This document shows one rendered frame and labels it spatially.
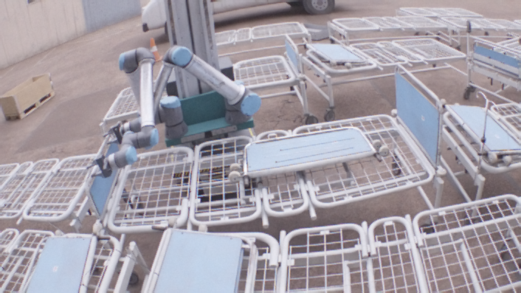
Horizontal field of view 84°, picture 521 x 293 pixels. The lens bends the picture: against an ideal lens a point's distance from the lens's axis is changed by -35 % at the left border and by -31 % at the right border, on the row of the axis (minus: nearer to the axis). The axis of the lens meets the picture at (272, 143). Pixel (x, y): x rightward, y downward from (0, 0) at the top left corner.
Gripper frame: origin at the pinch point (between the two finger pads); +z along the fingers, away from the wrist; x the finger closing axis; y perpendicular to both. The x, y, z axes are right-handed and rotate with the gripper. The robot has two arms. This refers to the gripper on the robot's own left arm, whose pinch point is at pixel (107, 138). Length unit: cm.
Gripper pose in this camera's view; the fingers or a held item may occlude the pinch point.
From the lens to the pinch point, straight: 261.9
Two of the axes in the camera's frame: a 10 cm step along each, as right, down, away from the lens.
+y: 0.9, 4.6, -8.8
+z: -9.5, 3.1, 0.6
